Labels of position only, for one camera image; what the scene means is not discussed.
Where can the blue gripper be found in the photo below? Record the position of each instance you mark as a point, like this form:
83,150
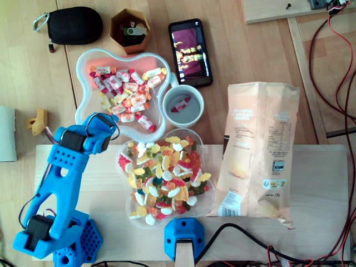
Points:
104,122

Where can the red white candy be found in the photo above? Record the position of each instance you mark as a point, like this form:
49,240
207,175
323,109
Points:
180,105
145,122

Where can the white Haribo candy tub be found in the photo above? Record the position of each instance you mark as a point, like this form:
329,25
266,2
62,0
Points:
83,91

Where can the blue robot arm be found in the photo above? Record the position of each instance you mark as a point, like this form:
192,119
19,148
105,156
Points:
66,158

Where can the white strawberry wrapped candy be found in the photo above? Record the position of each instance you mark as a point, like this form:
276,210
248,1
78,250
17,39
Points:
114,83

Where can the yellow printed part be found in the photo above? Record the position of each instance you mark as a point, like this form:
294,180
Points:
37,123

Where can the white mug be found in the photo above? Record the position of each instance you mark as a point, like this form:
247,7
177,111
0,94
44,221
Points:
169,119

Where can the yellow cloud gummy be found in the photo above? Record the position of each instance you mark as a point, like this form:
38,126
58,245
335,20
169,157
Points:
172,140

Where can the blue gummy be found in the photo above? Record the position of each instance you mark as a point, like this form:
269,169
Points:
157,181

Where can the white orange wrapped candy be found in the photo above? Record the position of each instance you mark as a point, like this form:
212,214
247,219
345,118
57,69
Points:
154,81

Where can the white oval gummy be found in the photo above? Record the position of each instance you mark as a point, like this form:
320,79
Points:
167,175

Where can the white yellow wrapped candy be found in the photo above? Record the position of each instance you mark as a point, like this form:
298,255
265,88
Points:
152,73

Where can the yellow round gummy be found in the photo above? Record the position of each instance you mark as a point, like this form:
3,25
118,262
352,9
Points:
141,210

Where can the orange hexagonal box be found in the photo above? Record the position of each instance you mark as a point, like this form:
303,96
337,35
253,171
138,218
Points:
139,49

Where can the grey box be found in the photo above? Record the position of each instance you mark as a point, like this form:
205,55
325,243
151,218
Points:
7,133

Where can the red black zipper tag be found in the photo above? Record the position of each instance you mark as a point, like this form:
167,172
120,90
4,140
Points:
51,48

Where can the green silver USB stick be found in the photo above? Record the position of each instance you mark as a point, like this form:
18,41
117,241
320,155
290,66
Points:
135,31

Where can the black zip pouch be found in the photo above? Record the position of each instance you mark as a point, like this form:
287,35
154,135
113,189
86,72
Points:
75,26

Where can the black smartphone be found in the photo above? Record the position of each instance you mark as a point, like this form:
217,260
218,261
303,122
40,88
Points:
192,50

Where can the clear plastic gummy tray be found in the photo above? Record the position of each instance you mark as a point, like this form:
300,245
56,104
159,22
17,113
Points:
207,200

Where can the silver carabiner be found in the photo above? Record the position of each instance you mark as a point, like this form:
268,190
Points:
35,23

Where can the orange chips bag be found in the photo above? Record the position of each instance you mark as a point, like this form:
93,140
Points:
250,133

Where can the small wooden board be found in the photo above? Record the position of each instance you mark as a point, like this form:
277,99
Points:
267,11

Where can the wooden slat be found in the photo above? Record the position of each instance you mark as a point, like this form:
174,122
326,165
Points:
306,78

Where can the large wooden base board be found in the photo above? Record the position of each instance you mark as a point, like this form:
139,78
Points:
320,180

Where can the black screw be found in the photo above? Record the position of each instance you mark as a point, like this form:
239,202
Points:
288,5

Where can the blue post mount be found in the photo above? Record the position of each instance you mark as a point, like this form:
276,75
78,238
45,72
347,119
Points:
183,229

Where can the wooden post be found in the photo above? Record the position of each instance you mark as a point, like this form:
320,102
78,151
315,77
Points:
184,254

